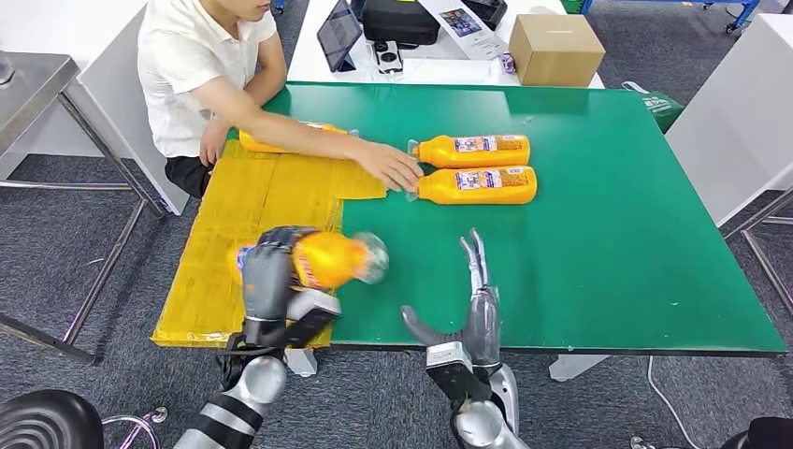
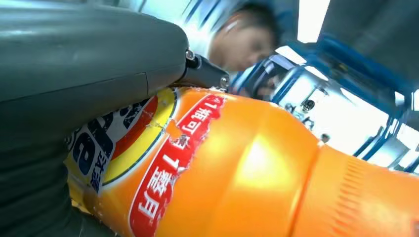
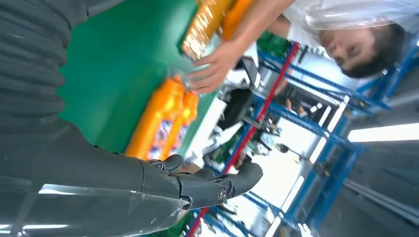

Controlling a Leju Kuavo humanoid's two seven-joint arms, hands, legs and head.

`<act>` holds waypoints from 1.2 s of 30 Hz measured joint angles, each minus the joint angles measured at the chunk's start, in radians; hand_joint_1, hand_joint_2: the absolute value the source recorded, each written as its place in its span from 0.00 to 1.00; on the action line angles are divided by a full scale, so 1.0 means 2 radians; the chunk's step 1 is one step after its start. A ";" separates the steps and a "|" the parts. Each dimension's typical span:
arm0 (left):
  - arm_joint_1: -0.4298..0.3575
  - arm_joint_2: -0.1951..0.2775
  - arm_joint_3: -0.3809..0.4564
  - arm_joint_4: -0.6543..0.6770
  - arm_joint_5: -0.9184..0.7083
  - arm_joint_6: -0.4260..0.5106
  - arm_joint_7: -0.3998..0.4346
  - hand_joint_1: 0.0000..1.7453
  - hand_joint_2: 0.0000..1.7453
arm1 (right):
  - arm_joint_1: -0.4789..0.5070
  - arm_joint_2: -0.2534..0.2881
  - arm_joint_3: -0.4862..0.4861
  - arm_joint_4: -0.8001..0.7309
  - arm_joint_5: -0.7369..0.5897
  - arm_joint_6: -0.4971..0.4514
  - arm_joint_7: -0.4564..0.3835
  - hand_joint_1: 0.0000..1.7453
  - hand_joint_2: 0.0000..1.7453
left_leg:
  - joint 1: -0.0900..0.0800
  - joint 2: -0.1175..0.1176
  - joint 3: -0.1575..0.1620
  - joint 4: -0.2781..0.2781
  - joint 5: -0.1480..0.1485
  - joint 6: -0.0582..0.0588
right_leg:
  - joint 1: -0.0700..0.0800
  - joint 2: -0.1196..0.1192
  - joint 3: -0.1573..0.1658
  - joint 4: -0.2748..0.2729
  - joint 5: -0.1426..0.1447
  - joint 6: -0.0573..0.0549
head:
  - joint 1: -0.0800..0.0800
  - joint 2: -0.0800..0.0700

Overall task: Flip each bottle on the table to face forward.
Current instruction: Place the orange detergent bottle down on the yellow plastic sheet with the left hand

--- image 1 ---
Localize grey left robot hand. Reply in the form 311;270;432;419
241;225;321;322

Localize person's right hand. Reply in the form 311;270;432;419
353;140;425;194

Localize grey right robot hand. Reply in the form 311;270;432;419
400;227;503;368

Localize person's left hand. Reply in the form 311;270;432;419
197;121;229;168

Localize orange detergent bottle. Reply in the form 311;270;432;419
407;134;532;169
225;230;390;291
405;166;539;207
238;122;361;155

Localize white table foot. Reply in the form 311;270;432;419
284;348;319;378
548;355;610;383

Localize person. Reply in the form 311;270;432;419
136;0;425;199

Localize white device with black lenses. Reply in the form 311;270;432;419
373;39;405;76

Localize black carry case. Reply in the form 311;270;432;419
362;0;442;48

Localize black tablet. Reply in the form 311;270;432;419
316;0;364;74

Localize printed paper leaflet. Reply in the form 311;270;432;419
419;0;510;62

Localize chrome stool base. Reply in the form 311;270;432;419
102;405;169;449

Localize black flat case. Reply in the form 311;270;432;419
461;0;510;31

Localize stainless steel table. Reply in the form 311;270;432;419
0;52;167;366

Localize brown cardboard box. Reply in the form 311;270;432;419
508;13;607;88

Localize black round stool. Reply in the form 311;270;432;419
721;416;793;449
0;388;106;449

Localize blue wheeled cart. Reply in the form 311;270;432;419
725;0;766;32

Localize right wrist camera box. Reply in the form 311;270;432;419
425;341;494;404

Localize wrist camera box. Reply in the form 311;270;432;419
284;289;342;348
425;341;494;404

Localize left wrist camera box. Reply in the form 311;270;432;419
284;289;342;348

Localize white floor cable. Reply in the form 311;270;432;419
645;355;701;449

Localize green bag with white handle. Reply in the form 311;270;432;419
622;80;686;135

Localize steel table leg frame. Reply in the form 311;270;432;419
721;188;793;311

